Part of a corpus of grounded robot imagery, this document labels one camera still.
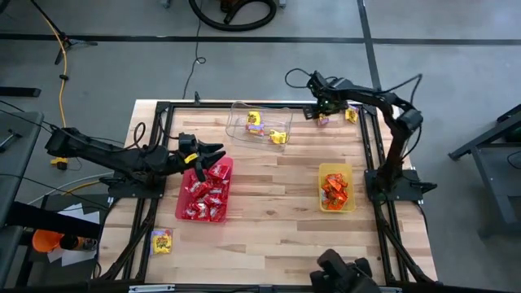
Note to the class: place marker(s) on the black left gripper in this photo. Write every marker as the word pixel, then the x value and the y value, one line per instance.
pixel 187 156

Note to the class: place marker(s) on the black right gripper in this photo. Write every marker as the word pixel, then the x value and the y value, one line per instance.
pixel 329 89

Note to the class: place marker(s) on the red candy packet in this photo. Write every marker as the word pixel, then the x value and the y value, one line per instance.
pixel 190 211
pixel 203 213
pixel 218 214
pixel 220 190
pixel 220 171
pixel 198 189
pixel 212 200

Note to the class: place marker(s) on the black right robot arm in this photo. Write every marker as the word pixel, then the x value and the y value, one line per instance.
pixel 401 142

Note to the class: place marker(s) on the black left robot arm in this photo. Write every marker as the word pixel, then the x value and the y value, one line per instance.
pixel 114 156

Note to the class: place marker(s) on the clear plastic bin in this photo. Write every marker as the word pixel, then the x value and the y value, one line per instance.
pixel 240 130

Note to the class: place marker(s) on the pink plastic bin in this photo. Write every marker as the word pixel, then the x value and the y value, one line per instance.
pixel 185 203

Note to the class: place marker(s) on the black table clamp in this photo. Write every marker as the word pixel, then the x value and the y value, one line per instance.
pixel 197 97

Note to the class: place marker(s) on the yellow plastic bin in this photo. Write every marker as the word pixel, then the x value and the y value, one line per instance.
pixel 340 167

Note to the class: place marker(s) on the grey caster wheel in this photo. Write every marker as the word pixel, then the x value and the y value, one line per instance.
pixel 281 3

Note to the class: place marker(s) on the dark drink bottle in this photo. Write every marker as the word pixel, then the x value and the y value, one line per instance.
pixel 79 243

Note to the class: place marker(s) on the black tripod stand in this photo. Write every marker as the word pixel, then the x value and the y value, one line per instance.
pixel 83 42

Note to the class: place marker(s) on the white paper sheets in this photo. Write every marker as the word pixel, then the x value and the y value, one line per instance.
pixel 75 257

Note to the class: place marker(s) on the black diagonal beam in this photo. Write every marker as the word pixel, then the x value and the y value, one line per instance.
pixel 53 219

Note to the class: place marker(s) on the orange plastic cup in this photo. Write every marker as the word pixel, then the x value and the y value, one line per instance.
pixel 45 241

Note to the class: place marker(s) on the dark metal side table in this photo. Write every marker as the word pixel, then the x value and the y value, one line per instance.
pixel 496 179

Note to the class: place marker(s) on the grey side table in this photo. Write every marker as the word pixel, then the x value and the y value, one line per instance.
pixel 20 171

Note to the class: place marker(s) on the black floor strip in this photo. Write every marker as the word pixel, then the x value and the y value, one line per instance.
pixel 20 92

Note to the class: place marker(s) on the small grey hand tool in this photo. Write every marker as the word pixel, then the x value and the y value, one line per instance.
pixel 8 140

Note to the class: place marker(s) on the black aluminium table frame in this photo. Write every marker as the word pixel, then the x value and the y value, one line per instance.
pixel 211 105

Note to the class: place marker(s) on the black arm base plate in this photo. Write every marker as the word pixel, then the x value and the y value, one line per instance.
pixel 122 189
pixel 411 187

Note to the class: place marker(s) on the silver metal bracket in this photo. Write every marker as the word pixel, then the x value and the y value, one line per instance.
pixel 388 289
pixel 151 288

